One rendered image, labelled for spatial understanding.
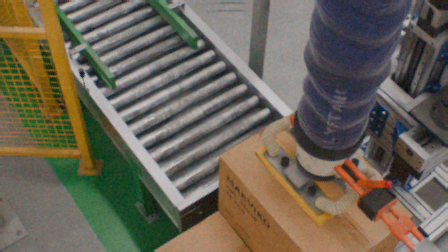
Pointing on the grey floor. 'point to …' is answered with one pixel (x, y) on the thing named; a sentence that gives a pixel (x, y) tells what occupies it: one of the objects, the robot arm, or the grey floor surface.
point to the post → (258, 36)
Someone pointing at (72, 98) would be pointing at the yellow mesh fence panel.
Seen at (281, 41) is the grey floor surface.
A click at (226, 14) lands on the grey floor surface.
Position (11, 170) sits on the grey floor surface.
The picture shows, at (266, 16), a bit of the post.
